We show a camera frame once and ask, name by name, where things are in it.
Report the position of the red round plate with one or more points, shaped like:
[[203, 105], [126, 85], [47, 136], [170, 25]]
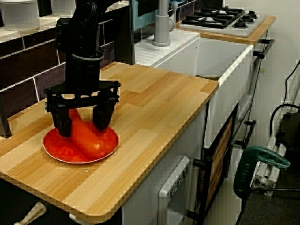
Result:
[[59, 150]]

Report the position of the orange toy sausage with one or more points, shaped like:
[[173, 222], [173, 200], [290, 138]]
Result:
[[90, 140]]

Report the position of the black framed oven door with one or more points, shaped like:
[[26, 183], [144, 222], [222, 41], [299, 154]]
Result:
[[220, 152]]

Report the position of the black stove grate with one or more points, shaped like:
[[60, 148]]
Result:
[[211, 17]]

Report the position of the grey dishwasher control panel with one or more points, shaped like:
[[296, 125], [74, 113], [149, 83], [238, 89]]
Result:
[[172, 192]]

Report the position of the black box device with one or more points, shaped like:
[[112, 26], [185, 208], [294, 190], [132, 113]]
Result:
[[289, 131]]

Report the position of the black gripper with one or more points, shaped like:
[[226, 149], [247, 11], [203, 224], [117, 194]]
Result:
[[82, 75]]

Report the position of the green power drill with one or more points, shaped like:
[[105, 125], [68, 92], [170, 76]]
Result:
[[246, 173]]

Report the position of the white lidded plastic jar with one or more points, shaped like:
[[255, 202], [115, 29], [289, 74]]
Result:
[[20, 16]]

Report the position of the silver aluminium rail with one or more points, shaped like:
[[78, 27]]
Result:
[[264, 182]]

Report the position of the dark grey support post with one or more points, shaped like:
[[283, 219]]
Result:
[[127, 35], [4, 117]]

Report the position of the black stove knob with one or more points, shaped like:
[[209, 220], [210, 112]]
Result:
[[240, 24], [253, 13], [248, 18]]

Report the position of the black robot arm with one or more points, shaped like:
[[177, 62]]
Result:
[[79, 35]]

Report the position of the grey stove hob plate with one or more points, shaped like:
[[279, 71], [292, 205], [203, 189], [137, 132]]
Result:
[[253, 28]]

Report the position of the grey toy faucet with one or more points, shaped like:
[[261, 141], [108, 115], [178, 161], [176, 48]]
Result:
[[161, 30]]

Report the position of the white sink basin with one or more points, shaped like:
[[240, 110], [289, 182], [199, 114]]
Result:
[[211, 56]]

